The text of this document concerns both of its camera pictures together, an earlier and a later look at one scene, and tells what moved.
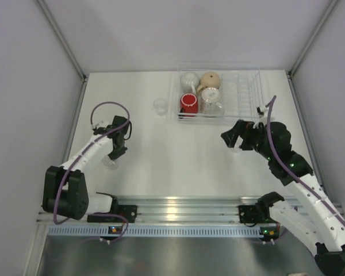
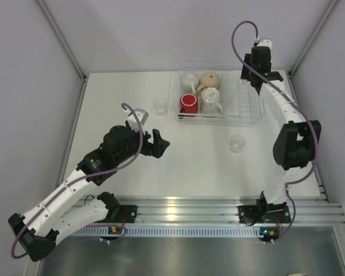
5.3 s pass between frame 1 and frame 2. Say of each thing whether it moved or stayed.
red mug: stayed
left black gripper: moved
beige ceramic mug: stayed
